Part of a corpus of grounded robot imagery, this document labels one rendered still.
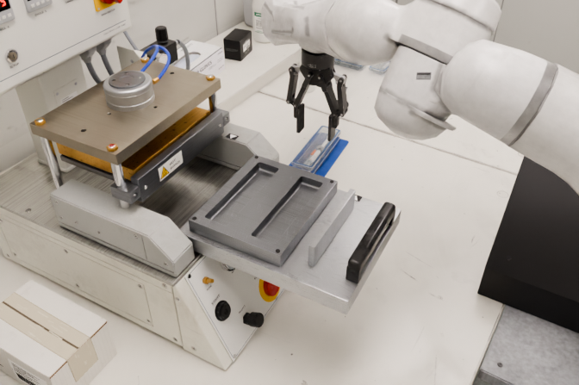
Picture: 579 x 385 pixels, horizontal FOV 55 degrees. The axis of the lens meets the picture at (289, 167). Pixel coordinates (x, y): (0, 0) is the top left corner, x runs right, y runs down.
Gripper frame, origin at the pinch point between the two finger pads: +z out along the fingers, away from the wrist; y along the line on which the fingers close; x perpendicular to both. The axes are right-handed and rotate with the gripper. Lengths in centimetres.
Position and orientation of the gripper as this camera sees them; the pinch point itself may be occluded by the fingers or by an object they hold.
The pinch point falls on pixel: (315, 125)
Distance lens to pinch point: 135.8
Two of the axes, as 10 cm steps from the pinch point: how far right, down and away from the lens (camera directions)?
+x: 4.4, -5.4, 7.2
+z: 0.0, 8.0, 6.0
